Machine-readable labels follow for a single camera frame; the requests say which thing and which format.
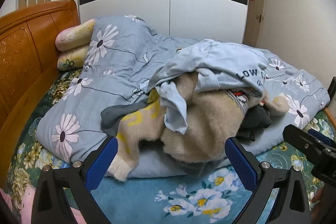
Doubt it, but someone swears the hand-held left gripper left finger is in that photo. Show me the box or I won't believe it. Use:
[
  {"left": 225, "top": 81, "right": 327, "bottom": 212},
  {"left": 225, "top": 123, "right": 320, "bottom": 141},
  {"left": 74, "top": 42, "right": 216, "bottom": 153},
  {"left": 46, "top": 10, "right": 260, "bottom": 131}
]
[{"left": 31, "top": 135, "right": 118, "bottom": 224}]

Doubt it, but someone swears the person's right hand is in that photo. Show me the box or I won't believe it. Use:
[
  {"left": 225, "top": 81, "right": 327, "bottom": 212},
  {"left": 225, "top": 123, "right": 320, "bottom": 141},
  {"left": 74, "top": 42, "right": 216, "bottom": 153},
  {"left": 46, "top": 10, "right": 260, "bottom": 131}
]
[{"left": 310, "top": 186, "right": 327, "bottom": 211}]

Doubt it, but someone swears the wooden headboard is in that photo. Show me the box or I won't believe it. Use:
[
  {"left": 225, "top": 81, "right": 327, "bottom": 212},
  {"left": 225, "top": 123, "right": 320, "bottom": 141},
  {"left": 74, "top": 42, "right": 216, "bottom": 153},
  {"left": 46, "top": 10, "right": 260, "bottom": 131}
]
[{"left": 0, "top": 0, "right": 80, "bottom": 140}]

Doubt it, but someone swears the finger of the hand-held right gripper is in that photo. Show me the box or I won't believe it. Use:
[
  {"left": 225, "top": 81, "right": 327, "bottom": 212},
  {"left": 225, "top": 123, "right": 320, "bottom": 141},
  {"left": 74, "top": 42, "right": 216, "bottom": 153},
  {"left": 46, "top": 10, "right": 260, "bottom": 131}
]
[
  {"left": 283, "top": 124, "right": 331, "bottom": 161},
  {"left": 308, "top": 129, "right": 336, "bottom": 148}
]

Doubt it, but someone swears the teal floral bed blanket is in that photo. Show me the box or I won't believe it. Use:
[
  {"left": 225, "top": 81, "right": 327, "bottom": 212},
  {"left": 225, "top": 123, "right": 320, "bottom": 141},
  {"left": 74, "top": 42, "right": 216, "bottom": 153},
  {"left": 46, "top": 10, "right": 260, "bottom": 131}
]
[{"left": 5, "top": 69, "right": 336, "bottom": 224}]

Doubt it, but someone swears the cream door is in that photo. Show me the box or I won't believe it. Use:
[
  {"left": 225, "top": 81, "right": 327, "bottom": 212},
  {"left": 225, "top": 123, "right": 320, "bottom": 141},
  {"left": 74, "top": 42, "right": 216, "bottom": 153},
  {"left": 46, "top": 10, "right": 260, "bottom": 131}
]
[{"left": 247, "top": 0, "right": 265, "bottom": 47}]

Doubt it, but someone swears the light blue sweatshirt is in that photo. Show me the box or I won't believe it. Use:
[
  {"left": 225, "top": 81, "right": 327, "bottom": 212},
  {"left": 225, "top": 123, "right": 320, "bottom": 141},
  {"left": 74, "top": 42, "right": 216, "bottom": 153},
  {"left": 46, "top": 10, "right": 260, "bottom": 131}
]
[{"left": 148, "top": 40, "right": 268, "bottom": 135}]

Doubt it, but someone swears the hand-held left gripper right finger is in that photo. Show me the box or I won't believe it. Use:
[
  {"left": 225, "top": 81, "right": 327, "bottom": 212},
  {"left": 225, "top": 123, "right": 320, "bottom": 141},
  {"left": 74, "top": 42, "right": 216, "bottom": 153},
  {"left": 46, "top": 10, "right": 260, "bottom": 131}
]
[{"left": 225, "top": 136, "right": 311, "bottom": 224}]

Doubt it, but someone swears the wooden bed frame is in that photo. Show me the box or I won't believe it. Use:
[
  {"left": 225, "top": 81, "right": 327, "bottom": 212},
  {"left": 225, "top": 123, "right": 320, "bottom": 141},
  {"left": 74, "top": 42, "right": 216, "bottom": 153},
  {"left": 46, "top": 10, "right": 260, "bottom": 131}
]
[{"left": 323, "top": 106, "right": 336, "bottom": 125}]

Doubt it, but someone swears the patterned knit garment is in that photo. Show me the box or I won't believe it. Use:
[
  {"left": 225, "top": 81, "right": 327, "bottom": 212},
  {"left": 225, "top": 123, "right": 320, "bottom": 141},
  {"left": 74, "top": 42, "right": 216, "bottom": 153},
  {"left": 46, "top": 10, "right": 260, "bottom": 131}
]
[{"left": 227, "top": 90, "right": 250, "bottom": 110}]

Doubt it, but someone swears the beige fuzzy sweater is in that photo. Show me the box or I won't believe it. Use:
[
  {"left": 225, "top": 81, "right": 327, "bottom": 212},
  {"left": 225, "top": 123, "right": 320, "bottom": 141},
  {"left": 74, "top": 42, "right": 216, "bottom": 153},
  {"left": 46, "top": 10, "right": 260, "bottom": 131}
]
[{"left": 101, "top": 73, "right": 289, "bottom": 181}]

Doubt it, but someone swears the dark grey garment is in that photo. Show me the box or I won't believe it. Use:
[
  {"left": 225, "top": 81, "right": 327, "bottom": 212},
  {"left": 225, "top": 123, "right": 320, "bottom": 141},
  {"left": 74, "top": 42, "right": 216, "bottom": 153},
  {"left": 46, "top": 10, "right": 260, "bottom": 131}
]
[{"left": 236, "top": 106, "right": 272, "bottom": 141}]

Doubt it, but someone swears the pink cloth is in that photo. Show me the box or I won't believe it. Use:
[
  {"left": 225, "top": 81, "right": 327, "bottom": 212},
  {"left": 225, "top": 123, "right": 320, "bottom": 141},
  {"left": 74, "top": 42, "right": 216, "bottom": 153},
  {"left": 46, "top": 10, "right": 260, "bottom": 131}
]
[{"left": 0, "top": 187, "right": 84, "bottom": 224}]

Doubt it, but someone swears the blue floral duvet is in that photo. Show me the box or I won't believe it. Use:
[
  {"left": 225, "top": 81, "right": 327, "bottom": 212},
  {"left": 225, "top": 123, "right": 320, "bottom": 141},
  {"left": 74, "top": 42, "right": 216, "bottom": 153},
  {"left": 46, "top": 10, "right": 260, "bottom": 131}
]
[{"left": 35, "top": 15, "right": 331, "bottom": 178}]

